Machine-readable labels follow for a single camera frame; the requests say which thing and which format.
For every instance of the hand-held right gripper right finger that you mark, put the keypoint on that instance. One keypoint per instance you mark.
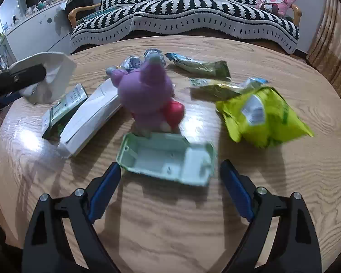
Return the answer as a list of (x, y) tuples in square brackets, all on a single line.
[(238, 196)]

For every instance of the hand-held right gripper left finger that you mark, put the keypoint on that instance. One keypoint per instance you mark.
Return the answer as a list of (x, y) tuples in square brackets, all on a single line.
[(103, 194)]

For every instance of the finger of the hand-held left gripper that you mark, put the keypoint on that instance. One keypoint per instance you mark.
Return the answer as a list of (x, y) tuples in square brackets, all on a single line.
[(17, 78), (0, 101)]

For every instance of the mint green plastic tray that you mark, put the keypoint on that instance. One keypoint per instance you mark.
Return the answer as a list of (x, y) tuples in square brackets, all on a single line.
[(159, 159)]

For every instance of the silver blue snack packet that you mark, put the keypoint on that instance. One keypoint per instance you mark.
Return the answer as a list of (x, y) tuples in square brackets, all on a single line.
[(216, 86)]

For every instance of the white cabinet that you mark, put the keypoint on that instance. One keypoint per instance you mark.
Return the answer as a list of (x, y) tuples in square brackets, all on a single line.
[(37, 37)]

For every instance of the green white cigarette box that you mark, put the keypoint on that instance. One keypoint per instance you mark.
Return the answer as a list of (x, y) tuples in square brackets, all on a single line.
[(71, 98)]

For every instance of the white carton box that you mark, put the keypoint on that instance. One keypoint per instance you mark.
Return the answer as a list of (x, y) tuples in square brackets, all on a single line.
[(88, 119)]

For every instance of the yellow-green snack bag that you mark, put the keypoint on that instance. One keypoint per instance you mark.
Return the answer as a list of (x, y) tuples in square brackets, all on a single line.
[(270, 122)]

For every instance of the wooden sofa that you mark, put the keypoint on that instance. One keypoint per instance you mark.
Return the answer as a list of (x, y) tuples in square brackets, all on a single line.
[(74, 14)]

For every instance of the black side cabinet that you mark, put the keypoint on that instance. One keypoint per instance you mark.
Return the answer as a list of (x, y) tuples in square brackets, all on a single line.
[(82, 2)]

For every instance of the teal striped book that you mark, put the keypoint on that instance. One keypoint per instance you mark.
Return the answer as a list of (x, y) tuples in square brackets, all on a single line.
[(99, 13)]

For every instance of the purple toy figure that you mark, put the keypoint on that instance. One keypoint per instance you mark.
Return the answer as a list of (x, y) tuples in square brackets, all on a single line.
[(147, 91)]

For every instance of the crumpled silver foil wrapper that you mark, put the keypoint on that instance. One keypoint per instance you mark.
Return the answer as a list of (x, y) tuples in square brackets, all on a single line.
[(132, 62)]

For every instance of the dark green foil wrapper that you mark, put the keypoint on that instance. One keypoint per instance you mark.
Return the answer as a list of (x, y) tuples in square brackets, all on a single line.
[(204, 68)]

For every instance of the beige curtain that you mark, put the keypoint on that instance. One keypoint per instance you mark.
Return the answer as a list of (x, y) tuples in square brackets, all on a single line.
[(332, 48)]

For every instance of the black white striped sofa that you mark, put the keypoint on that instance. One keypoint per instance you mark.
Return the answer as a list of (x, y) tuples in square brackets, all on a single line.
[(187, 14)]

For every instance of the pink cartoon cushion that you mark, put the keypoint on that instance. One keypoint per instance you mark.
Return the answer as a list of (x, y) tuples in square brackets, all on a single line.
[(275, 2)]

